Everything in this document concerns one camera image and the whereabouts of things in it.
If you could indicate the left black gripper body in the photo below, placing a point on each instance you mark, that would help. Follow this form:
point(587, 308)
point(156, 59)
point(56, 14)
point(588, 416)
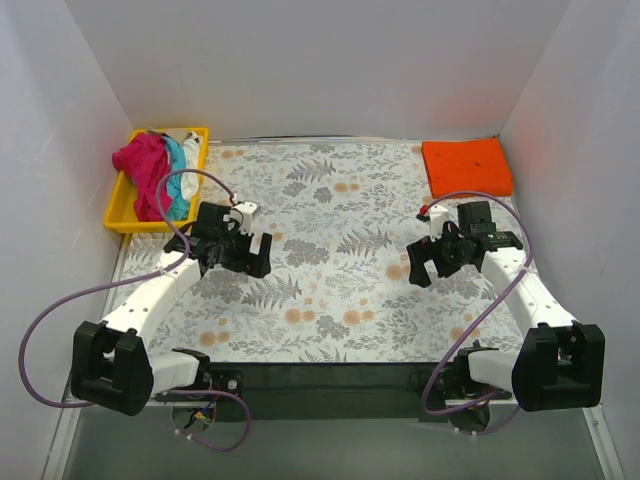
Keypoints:
point(247, 260)

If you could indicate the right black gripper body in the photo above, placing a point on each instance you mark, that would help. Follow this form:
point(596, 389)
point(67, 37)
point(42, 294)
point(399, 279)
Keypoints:
point(432, 258)

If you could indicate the magenta t shirt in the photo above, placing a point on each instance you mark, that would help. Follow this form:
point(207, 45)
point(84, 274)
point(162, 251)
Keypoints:
point(145, 161)

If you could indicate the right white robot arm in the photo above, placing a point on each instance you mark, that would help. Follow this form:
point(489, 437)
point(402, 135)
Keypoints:
point(560, 363)

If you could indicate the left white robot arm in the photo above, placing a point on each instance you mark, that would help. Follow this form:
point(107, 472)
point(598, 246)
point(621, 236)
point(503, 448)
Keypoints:
point(111, 363)

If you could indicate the light blue t shirt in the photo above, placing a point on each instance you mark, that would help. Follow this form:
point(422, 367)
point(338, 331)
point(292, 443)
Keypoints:
point(179, 208)

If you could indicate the white t shirt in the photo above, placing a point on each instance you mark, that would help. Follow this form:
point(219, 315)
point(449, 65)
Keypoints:
point(191, 147)

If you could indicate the folded orange t shirt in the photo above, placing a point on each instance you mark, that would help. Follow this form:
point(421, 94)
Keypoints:
point(473, 165)

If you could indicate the yellow plastic tray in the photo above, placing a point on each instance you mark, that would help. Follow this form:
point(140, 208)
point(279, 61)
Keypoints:
point(120, 215)

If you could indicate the beige t shirt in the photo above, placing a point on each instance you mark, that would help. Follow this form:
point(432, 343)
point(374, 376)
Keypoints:
point(179, 135)

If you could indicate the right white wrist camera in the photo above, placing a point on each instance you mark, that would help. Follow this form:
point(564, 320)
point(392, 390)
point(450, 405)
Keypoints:
point(435, 217)

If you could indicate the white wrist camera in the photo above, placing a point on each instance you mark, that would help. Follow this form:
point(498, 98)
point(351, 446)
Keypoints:
point(241, 218)
point(435, 217)

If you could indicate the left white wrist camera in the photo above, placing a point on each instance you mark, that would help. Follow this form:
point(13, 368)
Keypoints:
point(241, 218)

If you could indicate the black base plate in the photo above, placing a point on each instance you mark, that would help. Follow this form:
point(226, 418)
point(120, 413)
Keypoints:
point(325, 385)

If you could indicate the aluminium rail frame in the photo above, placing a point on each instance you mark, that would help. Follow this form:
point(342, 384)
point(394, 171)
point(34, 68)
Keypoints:
point(330, 436)

